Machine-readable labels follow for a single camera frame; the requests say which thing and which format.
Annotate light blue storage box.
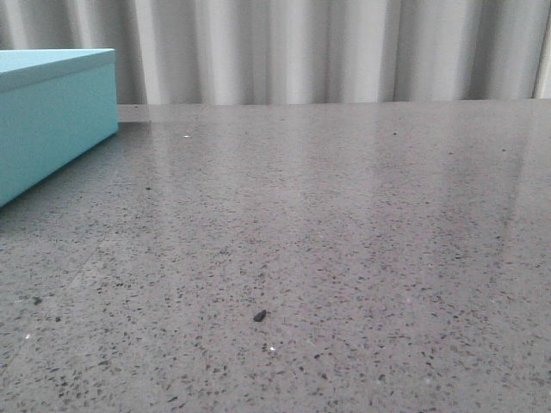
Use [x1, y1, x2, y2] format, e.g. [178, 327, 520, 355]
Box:
[1, 48, 118, 205]

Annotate small black debris piece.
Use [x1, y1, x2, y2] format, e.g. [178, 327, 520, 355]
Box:
[253, 310, 268, 322]

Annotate grey pleated curtain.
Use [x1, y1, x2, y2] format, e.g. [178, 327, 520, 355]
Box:
[1, 1, 550, 105]

